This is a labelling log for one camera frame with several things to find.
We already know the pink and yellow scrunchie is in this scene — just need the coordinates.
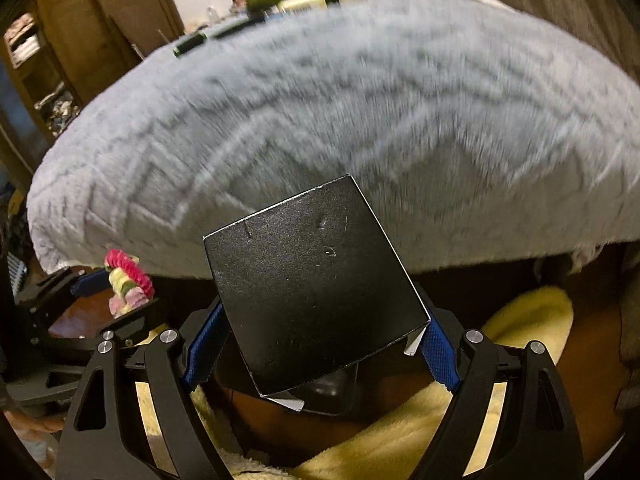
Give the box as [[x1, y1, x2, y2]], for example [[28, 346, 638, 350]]
[[103, 248, 154, 319]]

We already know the yellow fleece towel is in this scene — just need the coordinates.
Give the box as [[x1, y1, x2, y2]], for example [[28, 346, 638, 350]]
[[135, 285, 576, 480]]

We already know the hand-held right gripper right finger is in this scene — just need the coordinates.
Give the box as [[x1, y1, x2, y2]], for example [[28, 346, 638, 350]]
[[417, 307, 586, 480]]

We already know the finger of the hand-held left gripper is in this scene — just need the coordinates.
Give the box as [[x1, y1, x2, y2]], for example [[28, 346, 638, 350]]
[[70, 269, 112, 298], [99, 297, 163, 348]]

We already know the open wooden shelf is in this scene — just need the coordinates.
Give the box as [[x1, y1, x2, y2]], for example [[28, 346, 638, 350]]
[[2, 9, 85, 138]]

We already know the black tube with green cap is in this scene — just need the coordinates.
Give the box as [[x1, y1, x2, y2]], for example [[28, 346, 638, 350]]
[[172, 31, 208, 59]]

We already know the grey fluffy blanket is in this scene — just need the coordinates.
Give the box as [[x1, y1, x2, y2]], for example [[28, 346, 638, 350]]
[[26, 0, 640, 281]]

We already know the black cardboard box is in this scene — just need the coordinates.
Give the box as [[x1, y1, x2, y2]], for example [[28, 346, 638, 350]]
[[202, 174, 432, 397]]

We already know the long dark flat packet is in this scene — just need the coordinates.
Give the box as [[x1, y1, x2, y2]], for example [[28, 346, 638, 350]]
[[204, 14, 267, 41]]

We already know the pale cylindrical container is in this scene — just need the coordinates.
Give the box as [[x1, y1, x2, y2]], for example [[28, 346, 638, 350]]
[[274, 0, 329, 15]]

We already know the brown curtain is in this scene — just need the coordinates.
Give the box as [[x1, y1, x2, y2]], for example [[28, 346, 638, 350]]
[[486, 0, 640, 103]]

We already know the brown wooden wardrobe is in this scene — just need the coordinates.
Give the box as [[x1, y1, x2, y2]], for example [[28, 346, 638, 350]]
[[34, 0, 187, 107]]

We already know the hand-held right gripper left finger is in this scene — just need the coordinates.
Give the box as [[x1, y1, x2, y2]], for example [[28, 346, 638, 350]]
[[59, 300, 236, 480]]

